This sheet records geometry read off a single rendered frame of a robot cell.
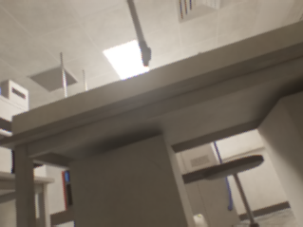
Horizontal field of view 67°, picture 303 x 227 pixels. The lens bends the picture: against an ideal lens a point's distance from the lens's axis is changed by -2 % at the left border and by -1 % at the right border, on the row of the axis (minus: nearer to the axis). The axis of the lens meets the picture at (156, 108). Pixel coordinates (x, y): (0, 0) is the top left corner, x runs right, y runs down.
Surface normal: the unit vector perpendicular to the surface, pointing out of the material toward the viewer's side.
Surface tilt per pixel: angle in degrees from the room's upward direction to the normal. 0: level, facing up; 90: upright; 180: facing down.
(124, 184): 90
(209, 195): 90
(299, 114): 90
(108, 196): 90
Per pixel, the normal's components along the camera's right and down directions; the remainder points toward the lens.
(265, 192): -0.18, -0.35
